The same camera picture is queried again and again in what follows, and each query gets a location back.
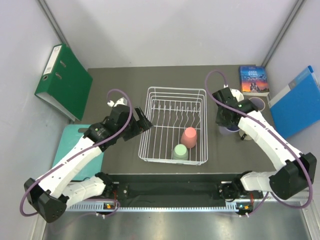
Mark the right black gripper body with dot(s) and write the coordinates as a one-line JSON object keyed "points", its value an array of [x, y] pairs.
{"points": [[221, 120]]}

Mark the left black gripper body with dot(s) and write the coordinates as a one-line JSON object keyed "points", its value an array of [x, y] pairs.
{"points": [[134, 128]]}

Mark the purple cup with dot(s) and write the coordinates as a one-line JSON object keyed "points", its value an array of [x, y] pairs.
{"points": [[228, 130]]}

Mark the light blue mug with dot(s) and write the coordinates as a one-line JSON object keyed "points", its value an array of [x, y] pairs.
{"points": [[237, 94]]}

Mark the cream ceramic mug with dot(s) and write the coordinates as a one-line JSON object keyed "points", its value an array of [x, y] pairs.
{"points": [[244, 136]]}

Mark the clear pink glass mug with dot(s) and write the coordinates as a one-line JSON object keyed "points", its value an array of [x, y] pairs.
{"points": [[258, 102]]}

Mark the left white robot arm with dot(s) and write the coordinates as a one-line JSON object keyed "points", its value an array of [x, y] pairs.
{"points": [[52, 193]]}

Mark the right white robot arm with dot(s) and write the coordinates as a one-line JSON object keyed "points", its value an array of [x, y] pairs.
{"points": [[294, 170]]}

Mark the pink cup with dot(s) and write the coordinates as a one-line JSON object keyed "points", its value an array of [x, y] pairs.
{"points": [[189, 138]]}

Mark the green cup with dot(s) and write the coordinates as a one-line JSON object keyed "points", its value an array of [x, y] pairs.
{"points": [[180, 152]]}

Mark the Jane Eyre paperback book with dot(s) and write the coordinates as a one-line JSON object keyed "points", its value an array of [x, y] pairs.
{"points": [[253, 80]]}

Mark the teal cutting board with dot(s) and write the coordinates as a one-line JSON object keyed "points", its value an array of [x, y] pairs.
{"points": [[70, 136]]}

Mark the green lever arch binder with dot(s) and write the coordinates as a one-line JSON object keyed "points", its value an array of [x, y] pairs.
{"points": [[65, 84]]}

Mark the blue plastic folder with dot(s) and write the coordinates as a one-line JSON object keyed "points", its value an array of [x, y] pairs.
{"points": [[297, 106]]}

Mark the white wire dish rack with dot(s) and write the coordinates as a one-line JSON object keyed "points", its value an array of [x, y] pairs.
{"points": [[171, 111]]}

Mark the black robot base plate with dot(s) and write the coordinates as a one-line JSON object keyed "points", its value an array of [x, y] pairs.
{"points": [[174, 190]]}

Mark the grey slotted cable duct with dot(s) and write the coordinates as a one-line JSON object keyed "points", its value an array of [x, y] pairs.
{"points": [[108, 206]]}

